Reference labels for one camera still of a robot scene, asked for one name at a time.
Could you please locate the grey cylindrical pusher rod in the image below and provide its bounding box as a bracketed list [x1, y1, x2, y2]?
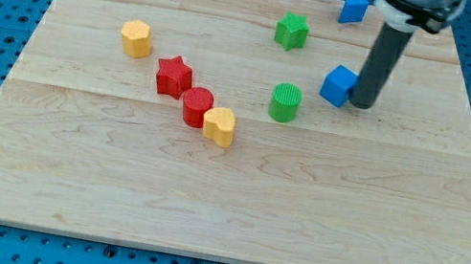
[349, 23, 413, 109]

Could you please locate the blue triangle block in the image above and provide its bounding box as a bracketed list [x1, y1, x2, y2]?
[338, 0, 370, 24]

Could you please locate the green star block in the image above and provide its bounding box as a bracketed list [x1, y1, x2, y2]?
[274, 11, 309, 51]

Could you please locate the red star block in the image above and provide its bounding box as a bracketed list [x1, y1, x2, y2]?
[156, 55, 193, 99]

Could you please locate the blue cube block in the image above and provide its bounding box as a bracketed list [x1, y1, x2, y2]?
[319, 65, 358, 107]

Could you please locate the green cylinder block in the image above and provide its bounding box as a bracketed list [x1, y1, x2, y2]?
[268, 82, 303, 122]

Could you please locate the yellow heart block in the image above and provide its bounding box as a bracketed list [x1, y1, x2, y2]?
[202, 107, 236, 148]

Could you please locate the red cylinder block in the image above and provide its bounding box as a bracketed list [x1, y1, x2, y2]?
[182, 87, 214, 128]

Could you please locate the wooden board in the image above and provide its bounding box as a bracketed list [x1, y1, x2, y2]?
[0, 0, 471, 264]

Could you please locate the yellow hexagon block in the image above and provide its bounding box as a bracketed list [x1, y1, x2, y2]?
[120, 19, 152, 58]

